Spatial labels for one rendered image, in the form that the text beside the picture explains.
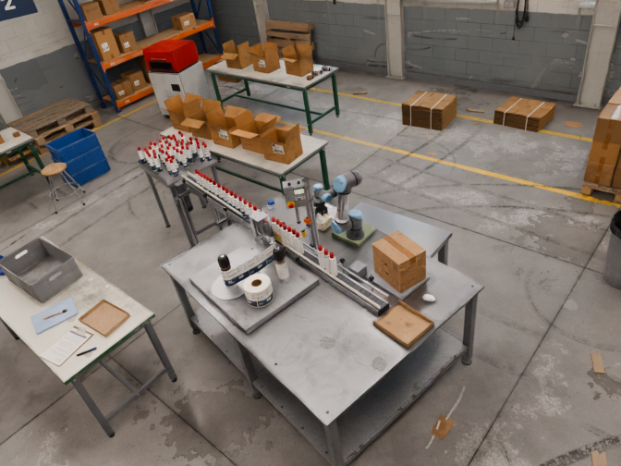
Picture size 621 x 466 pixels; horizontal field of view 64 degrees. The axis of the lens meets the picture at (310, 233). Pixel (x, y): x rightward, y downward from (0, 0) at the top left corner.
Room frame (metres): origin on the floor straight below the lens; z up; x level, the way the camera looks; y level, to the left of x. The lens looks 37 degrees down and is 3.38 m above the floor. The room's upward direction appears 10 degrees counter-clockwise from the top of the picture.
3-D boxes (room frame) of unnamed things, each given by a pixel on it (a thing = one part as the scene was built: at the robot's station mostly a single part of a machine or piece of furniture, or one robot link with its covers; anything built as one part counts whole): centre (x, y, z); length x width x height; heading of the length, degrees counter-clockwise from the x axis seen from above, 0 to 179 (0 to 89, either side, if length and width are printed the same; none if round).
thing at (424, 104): (6.77, -2.03, 0.16); 0.65 x 0.54 x 0.32; 48
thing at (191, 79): (8.66, 1.78, 0.61); 0.70 x 0.60 x 1.22; 55
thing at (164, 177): (5.05, 1.32, 0.46); 0.73 x 0.62 x 0.93; 35
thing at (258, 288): (2.67, 0.44, 0.95); 0.20 x 0.20 x 0.14
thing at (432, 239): (3.10, -0.48, 0.81); 0.90 x 0.90 x 0.04; 44
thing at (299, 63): (7.50, -0.24, 0.97); 0.43 x 0.42 x 0.37; 130
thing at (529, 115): (6.24, -3.22, 0.11); 0.65 x 0.54 x 0.22; 41
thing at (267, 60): (7.89, 0.25, 0.97); 0.42 x 0.39 x 0.37; 131
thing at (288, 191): (3.19, 0.06, 1.38); 0.17 x 0.10 x 0.19; 90
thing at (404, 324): (2.23, -0.50, 0.85); 0.30 x 0.26 x 0.04; 35
